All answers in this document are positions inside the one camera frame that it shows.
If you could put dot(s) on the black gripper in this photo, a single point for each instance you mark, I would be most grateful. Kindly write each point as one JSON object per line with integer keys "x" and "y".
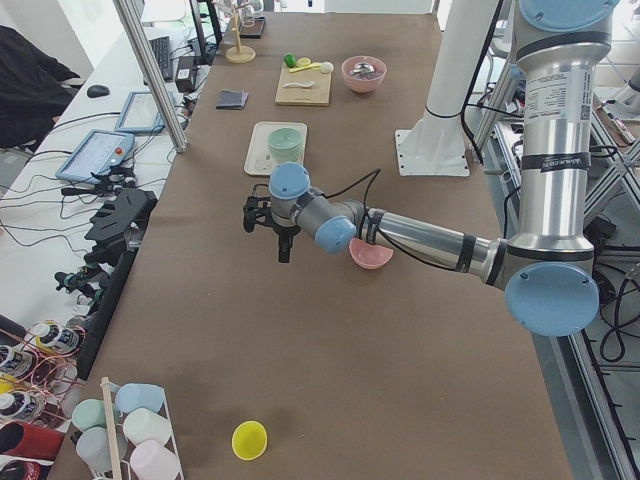
{"x": 283, "y": 231}

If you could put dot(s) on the small pink bowl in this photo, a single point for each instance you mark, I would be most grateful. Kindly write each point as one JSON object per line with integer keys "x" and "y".
{"x": 369, "y": 256}

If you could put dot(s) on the white ceramic spoon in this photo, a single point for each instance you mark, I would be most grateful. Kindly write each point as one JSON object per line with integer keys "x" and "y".
{"x": 299, "y": 85}

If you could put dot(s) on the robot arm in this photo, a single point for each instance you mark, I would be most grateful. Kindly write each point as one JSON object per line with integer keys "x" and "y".
{"x": 544, "y": 268}

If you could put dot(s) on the large pink bowl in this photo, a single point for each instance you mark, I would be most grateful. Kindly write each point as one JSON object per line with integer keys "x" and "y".
{"x": 363, "y": 85}

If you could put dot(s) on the cream rabbit tray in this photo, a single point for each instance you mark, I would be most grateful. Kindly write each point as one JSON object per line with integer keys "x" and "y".
{"x": 259, "y": 161}

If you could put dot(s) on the green stacked bowls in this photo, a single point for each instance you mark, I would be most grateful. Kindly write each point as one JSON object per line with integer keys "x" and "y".
{"x": 285, "y": 145}

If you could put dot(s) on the bamboo cutting board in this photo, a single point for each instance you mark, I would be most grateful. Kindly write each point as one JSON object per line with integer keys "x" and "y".
{"x": 318, "y": 96}

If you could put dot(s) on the grey folded cloth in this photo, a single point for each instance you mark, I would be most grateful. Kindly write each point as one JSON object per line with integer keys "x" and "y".
{"x": 231, "y": 99}

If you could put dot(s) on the yellow plastic knife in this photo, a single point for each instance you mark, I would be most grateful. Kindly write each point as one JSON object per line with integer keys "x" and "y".
{"x": 313, "y": 66}

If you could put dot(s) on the green lime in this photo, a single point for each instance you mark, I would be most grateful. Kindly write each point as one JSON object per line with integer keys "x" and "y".
{"x": 290, "y": 60}

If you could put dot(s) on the wooden cup tree stand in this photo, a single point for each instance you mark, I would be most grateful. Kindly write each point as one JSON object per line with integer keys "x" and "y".
{"x": 239, "y": 53}

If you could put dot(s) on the blue teach pendant far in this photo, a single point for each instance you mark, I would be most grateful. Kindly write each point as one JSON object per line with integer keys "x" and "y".
{"x": 140, "y": 115}

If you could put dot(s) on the blue teach pendant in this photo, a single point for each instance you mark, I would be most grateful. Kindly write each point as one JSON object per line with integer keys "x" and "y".
{"x": 96, "y": 155}
{"x": 140, "y": 115}

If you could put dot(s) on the yellow plastic cup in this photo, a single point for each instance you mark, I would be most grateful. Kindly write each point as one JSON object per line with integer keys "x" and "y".
{"x": 249, "y": 440}

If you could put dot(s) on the blue teach pendant near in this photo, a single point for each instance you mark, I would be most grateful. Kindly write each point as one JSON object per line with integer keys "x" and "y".
{"x": 96, "y": 155}

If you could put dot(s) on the black keyboard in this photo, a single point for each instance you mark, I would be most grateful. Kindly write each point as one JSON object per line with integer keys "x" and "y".
{"x": 162, "y": 53}

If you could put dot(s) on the black computer mouse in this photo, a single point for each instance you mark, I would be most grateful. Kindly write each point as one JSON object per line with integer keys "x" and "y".
{"x": 97, "y": 91}

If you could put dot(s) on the cup rack with cups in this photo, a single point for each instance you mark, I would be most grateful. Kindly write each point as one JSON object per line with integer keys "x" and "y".
{"x": 127, "y": 433}

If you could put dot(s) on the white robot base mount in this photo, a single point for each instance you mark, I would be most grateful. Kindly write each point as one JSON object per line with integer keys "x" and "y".
{"x": 435, "y": 146}

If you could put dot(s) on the aluminium frame post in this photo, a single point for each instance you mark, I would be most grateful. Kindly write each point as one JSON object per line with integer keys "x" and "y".
{"x": 130, "y": 20}

